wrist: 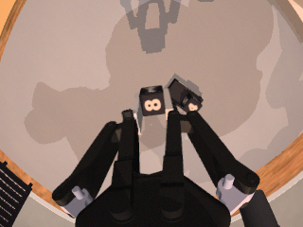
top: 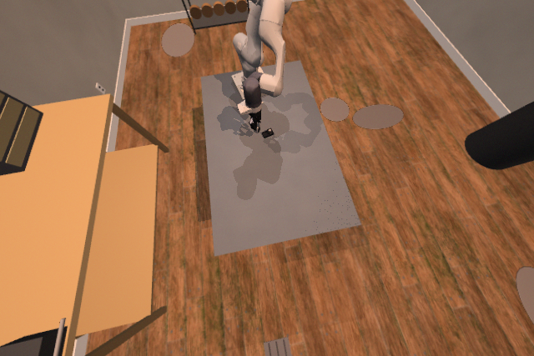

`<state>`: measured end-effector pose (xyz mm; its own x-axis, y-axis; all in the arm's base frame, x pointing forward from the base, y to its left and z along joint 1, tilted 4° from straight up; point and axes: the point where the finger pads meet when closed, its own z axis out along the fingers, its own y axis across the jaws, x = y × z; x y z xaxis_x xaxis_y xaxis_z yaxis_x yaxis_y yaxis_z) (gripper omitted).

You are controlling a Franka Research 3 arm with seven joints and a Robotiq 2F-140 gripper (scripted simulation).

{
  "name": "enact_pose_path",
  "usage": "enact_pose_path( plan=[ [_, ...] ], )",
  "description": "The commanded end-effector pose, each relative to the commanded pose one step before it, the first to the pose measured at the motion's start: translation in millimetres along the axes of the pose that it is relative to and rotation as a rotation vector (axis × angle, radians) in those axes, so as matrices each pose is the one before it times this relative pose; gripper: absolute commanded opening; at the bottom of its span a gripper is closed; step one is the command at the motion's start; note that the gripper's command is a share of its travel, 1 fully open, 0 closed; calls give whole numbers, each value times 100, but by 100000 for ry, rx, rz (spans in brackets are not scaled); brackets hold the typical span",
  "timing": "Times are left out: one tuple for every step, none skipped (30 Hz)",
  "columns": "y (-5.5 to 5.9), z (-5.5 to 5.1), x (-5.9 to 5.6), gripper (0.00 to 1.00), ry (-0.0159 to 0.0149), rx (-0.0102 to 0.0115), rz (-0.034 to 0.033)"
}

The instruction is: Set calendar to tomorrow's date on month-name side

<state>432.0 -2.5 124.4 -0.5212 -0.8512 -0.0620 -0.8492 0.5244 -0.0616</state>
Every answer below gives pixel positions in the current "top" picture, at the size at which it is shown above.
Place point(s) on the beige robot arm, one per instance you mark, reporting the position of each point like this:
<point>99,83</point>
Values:
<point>264,22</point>

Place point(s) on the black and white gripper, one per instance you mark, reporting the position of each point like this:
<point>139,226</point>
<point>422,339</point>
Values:
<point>255,120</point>

